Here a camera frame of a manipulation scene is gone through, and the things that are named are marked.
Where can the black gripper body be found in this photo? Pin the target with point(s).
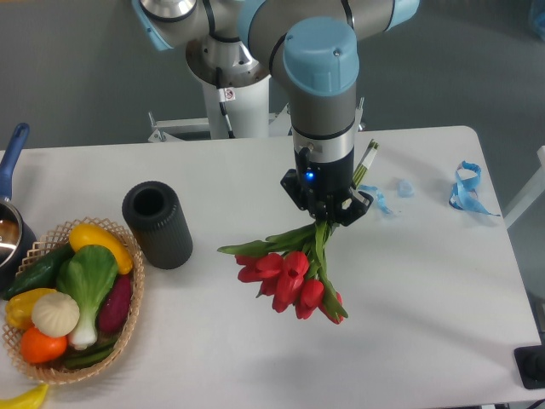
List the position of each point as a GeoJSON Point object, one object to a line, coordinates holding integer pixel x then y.
{"type": "Point", "coordinates": [310, 180]}

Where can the red tulip bouquet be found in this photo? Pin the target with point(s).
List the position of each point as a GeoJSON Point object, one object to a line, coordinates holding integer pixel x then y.
{"type": "Point", "coordinates": [291, 267]}

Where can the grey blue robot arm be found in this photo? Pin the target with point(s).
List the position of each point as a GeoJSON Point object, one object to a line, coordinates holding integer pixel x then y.
{"type": "Point", "coordinates": [263, 25]}

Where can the dark grey ribbed vase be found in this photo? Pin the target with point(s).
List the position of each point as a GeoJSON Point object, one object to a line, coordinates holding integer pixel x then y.
{"type": "Point", "coordinates": [154, 215]}

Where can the blue ribbon near gripper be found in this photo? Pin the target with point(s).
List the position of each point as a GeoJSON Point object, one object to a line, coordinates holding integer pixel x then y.
{"type": "Point", "coordinates": [380, 200]}

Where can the small clear blue cap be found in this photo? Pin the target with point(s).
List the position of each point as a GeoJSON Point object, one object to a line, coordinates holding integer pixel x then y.
{"type": "Point", "coordinates": [405, 189]}

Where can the blue ribbon right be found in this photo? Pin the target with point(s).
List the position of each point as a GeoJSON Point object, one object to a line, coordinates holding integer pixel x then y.
{"type": "Point", "coordinates": [463, 193]}

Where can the purple sweet potato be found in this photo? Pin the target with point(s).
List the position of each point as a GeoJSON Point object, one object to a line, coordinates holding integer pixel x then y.
{"type": "Point", "coordinates": [115, 309]}

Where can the green bok choy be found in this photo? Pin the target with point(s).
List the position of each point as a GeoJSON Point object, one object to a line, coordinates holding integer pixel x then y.
{"type": "Point", "coordinates": [87, 279]}

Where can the black device at edge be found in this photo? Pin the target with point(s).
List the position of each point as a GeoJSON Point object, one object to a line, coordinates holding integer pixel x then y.
{"type": "Point", "coordinates": [530, 364]}

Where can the woven bamboo basket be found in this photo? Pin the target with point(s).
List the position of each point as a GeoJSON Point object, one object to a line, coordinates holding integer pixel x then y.
{"type": "Point", "coordinates": [53, 372]}

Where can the green bean pod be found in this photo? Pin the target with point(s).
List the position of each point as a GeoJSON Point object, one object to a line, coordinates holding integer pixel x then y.
{"type": "Point", "coordinates": [90, 356]}

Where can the white steamed bun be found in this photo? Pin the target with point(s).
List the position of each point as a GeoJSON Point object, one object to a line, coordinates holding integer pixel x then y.
{"type": "Point", "coordinates": [55, 314]}

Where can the dark green cucumber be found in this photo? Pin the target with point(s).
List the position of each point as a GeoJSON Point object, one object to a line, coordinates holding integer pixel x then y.
{"type": "Point", "coordinates": [40, 274]}

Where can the orange fruit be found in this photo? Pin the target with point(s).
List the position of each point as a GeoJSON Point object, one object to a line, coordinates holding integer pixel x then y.
{"type": "Point", "coordinates": [38, 348]}

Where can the yellow bell pepper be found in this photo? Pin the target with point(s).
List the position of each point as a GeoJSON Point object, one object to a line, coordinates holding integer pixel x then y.
{"type": "Point", "coordinates": [19, 308]}

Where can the yellow banana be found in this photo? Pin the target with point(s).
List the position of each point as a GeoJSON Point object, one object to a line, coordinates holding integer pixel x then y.
{"type": "Point", "coordinates": [31, 399]}

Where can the white frame at right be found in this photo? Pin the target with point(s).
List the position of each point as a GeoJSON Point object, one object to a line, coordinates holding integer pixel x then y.
{"type": "Point", "coordinates": [527, 195]}

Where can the blue handled saucepan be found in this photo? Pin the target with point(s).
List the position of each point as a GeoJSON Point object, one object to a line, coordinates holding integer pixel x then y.
{"type": "Point", "coordinates": [16, 236]}

